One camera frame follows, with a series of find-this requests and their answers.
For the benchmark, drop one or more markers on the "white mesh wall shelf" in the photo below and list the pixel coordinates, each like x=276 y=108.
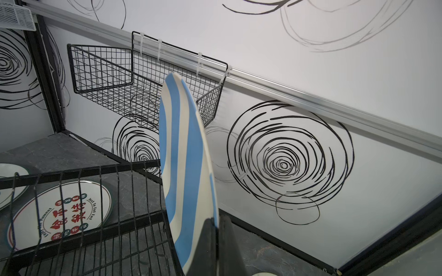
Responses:
x=17 y=17

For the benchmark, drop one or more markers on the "black wire dish rack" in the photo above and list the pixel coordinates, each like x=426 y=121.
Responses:
x=134 y=241

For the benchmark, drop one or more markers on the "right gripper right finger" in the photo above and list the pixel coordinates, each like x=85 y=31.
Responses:
x=231 y=262

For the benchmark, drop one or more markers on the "white plate red characters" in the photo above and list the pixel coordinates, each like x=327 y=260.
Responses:
x=61 y=211

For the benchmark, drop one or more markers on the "cream plate with cat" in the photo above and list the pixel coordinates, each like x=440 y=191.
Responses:
x=264 y=274

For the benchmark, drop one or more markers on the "blue striped plate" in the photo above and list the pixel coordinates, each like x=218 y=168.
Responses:
x=186 y=169

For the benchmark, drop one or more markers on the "black wire wall basket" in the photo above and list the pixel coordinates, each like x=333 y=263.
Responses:
x=128 y=81

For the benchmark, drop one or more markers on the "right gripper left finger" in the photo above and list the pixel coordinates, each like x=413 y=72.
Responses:
x=204 y=261

